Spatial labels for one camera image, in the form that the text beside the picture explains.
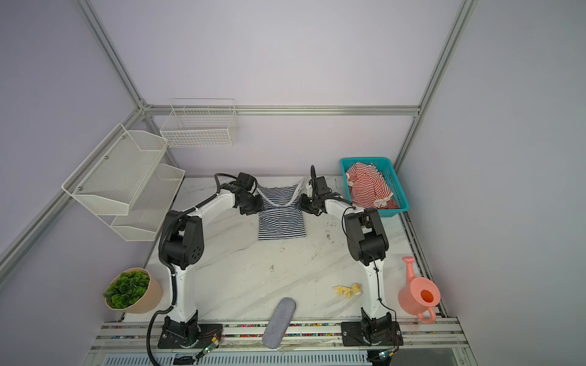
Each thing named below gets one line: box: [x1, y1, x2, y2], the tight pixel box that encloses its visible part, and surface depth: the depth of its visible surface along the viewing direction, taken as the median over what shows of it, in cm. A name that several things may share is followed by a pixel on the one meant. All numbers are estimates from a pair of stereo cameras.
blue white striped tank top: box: [256, 176, 308, 241], surface depth 103 cm
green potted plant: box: [103, 267, 164, 314], surface depth 74 cm
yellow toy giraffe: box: [332, 282, 362, 299], surface depth 83 cm
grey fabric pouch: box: [261, 297, 297, 350], surface depth 75 cm
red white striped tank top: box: [345, 162, 400, 210], surface depth 112 cm
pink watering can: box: [397, 256, 442, 325], surface depth 74 cm
